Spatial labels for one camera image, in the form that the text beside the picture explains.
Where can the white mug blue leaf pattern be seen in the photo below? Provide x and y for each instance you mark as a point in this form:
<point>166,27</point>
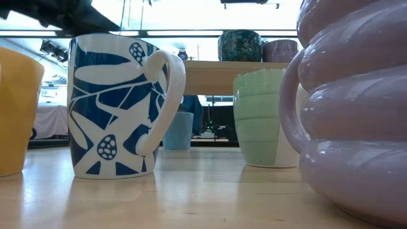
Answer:
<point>95,73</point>

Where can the lilac bubble mug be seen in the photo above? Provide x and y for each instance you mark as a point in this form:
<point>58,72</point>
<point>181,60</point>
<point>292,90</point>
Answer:
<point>356,105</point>

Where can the black ceiling track lights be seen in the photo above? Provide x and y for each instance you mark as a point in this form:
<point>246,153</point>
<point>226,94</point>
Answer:
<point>54,51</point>

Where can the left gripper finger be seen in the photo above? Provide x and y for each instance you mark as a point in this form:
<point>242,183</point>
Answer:
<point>97,23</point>

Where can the light blue faceted mug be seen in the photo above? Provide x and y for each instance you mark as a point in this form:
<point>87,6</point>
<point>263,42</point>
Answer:
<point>179,133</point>

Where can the wooden shelf riser black legs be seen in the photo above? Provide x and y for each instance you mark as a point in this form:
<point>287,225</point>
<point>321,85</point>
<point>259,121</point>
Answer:
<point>210,78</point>

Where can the black metal rig frame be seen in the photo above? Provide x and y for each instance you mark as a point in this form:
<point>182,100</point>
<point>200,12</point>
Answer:
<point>47,143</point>

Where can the table with white cloth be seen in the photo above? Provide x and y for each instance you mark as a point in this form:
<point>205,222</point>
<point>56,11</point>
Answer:
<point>51,121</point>

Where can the green and white mug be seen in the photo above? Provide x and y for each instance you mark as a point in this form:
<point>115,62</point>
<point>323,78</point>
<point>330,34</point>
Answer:
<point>257,121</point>

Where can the orange yellow mug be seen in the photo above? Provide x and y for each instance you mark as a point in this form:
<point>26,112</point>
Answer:
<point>19,111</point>

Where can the dark speckled teal mug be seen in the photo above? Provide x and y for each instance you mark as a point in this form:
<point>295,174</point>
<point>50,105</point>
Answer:
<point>240,46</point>

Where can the person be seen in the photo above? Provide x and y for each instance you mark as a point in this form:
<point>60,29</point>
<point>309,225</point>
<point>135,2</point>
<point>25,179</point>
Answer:
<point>192,108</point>

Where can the black partition panels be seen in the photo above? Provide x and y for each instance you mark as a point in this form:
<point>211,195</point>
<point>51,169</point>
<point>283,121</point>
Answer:
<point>225,116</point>

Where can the purple ribbed mug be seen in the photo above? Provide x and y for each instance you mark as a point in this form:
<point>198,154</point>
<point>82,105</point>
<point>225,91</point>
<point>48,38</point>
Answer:
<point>280,51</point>

